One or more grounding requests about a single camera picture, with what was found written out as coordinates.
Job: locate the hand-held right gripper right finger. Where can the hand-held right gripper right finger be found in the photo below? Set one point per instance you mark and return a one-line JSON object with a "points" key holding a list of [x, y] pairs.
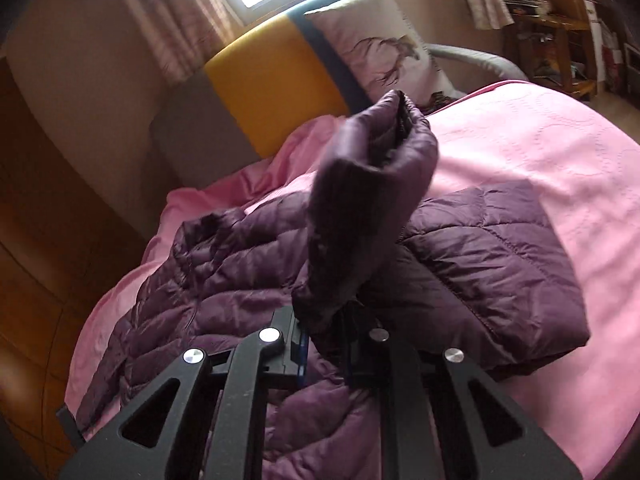
{"points": [[357, 360]]}

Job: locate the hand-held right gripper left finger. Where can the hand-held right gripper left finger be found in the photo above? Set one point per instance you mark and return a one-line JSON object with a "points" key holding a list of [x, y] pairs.
{"points": [[301, 356]]}

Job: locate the purple quilted down jacket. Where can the purple quilted down jacket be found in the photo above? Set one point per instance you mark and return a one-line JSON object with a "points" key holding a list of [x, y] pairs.
{"points": [[475, 260]]}

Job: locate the grey yellow blue headboard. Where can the grey yellow blue headboard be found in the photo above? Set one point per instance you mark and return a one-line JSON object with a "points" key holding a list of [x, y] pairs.
{"points": [[270, 90]]}

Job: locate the wooden wardrobe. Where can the wooden wardrobe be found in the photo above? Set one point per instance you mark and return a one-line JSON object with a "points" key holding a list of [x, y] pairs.
{"points": [[50, 260]]}

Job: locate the leopard print cloth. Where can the leopard print cloth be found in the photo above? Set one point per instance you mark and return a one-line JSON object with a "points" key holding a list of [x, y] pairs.
{"points": [[440, 100]]}

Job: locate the pink quilted bedspread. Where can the pink quilted bedspread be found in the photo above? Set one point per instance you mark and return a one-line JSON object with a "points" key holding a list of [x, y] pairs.
{"points": [[550, 160]]}

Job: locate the pink deer print pillow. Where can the pink deer print pillow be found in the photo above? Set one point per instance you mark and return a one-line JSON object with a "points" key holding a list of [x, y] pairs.
{"points": [[370, 35]]}

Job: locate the wooden shelf unit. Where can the wooden shelf unit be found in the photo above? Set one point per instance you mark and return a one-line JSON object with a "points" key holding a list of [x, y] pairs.
{"points": [[555, 30]]}

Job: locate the grey padded rail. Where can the grey padded rail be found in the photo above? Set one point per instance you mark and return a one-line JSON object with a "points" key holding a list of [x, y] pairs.
{"points": [[480, 55]]}

